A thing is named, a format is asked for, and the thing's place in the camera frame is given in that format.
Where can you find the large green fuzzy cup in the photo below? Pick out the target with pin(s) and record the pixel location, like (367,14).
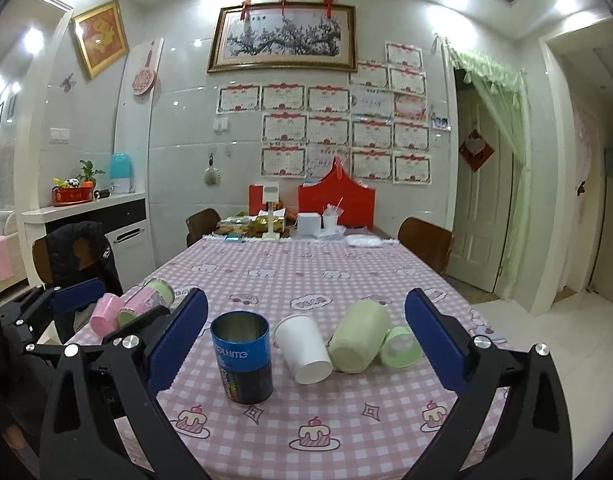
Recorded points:
(359,336)

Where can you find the gold framed red picture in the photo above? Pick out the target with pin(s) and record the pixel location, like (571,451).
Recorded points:
(100,37)

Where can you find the plastic cup with straw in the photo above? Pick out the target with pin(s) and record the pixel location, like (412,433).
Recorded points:
(331,215)

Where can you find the white box on table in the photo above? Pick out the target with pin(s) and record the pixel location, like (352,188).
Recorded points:
(308,224)

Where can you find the white desk lamp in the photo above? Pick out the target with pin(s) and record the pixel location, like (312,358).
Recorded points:
(270,195)

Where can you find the white paper cup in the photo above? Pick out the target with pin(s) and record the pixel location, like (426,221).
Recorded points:
(303,348)

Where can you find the blue black metal cup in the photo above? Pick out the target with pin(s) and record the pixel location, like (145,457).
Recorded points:
(242,345)

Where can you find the brown chair left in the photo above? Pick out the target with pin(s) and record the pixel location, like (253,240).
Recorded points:
(200,224)

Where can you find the pink plastic cup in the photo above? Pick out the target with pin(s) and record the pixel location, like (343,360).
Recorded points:
(104,319)

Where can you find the framed blossom painting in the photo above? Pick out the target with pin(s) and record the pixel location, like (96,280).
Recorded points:
(285,34)

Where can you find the black jacket on chair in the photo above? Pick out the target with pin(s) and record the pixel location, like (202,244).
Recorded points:
(83,266)

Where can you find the white door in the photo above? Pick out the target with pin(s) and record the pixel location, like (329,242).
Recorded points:
(484,195)

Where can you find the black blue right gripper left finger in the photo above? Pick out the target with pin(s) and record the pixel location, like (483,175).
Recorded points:
(102,417)

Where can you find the pink green labelled can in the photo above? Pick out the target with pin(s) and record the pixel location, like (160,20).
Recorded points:
(155,293)

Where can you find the blue white humidifier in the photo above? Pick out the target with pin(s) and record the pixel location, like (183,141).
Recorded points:
(120,173)

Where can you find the potted green plant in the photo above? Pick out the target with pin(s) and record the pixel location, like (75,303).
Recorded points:
(88,174)

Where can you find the brown chair right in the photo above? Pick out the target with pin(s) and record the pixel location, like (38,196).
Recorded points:
(430,243)

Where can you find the small green plastic cup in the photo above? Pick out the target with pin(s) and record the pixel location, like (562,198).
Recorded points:
(400,348)

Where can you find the red gift box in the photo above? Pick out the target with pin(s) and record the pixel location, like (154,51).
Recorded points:
(337,188)

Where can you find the green door curtain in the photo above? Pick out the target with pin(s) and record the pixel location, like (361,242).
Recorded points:
(503,90)

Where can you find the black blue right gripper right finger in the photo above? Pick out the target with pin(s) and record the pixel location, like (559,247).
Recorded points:
(533,436)

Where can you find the white black sideboard cabinet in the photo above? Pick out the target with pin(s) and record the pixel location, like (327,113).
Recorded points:
(108,239)

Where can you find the brown chair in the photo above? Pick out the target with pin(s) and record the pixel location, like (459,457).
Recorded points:
(200,224)
(430,243)

